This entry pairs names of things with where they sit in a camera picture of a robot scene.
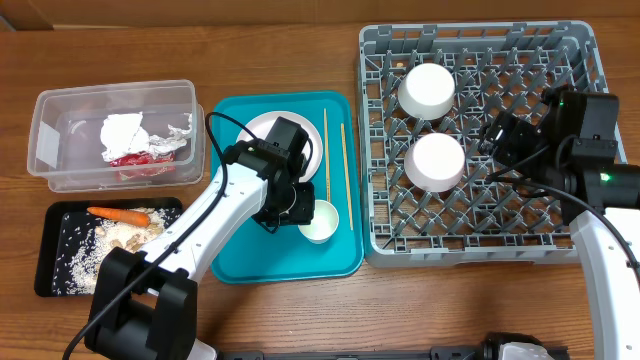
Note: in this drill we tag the peanut shells and rice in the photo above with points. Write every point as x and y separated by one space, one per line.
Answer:
100 245

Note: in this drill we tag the orange carrot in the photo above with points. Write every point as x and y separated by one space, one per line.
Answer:
130 217

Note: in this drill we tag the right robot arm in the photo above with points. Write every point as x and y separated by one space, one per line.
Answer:
572 155

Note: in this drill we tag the wooden chopstick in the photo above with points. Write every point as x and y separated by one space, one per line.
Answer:
347 175
327 156

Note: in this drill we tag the aluminium foil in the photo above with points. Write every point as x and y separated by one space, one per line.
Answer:
177 138

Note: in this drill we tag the right wooden chopstick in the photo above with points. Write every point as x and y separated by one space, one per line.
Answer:
347 175

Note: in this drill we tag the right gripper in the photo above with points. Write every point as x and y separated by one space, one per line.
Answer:
517 137

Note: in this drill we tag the large pink plate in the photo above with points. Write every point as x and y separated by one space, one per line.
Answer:
260 125

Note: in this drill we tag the black plastic tray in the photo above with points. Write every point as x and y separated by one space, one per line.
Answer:
52 225

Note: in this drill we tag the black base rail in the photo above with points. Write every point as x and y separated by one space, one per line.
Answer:
496 345

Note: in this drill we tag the white cup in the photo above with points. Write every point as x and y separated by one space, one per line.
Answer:
323 225

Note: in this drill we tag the red snack wrapper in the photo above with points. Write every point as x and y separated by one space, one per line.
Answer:
143 163

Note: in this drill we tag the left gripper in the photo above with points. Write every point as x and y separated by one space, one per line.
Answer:
302 214

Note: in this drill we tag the white napkin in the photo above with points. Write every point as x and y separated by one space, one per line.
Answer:
122 135

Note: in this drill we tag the teal serving tray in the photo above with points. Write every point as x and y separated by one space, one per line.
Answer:
253 255

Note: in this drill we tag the left wooden chopstick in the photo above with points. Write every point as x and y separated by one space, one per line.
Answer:
327 156

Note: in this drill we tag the clear plastic bin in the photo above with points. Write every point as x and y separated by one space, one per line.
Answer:
64 141

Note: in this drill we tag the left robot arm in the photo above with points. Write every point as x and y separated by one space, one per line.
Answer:
145 303

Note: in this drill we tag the white bowl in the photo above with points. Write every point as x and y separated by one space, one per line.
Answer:
427 91

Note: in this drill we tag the grey dish rack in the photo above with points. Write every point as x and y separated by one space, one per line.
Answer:
496 67

